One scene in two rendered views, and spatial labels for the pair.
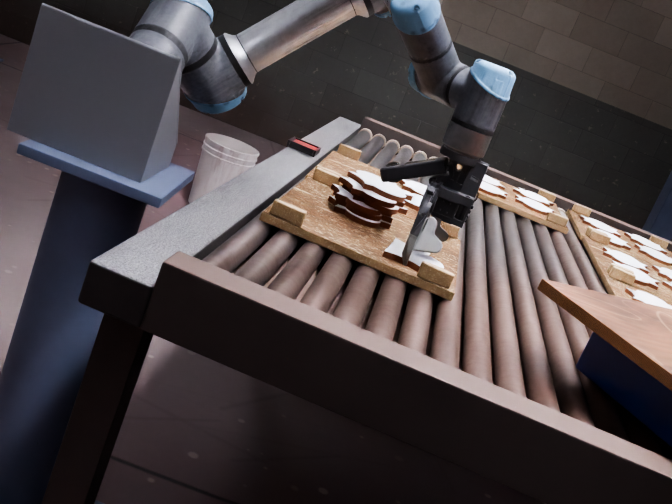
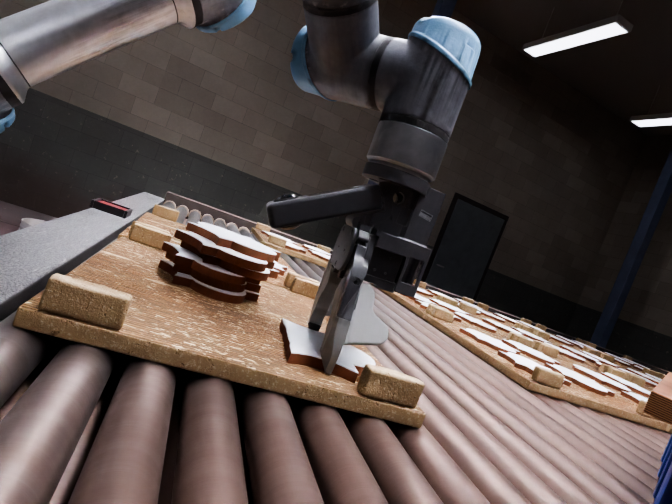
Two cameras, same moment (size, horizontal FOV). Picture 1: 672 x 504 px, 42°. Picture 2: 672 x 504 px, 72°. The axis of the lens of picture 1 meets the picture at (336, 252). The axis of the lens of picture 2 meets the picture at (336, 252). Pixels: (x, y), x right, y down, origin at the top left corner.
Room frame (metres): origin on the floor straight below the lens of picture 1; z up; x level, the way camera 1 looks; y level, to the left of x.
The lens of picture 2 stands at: (1.05, 0.07, 1.07)
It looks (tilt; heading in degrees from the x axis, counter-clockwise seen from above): 3 degrees down; 339
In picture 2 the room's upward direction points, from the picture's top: 21 degrees clockwise
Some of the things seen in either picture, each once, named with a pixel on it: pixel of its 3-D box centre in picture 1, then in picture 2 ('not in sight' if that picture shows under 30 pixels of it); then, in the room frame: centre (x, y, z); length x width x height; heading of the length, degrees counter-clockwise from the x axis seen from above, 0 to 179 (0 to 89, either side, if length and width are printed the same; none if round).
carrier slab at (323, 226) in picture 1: (371, 231); (234, 308); (1.62, -0.05, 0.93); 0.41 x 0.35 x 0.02; 176
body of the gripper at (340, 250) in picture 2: (452, 186); (384, 231); (1.49, -0.14, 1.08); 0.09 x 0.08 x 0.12; 82
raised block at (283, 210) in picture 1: (288, 212); (87, 302); (1.43, 0.10, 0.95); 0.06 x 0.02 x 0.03; 86
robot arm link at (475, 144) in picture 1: (466, 141); (403, 156); (1.50, -0.13, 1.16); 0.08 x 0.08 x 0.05
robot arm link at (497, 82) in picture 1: (483, 96); (428, 82); (1.50, -0.13, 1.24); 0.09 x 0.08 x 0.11; 46
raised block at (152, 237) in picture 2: (327, 178); (150, 236); (1.82, 0.07, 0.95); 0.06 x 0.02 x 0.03; 86
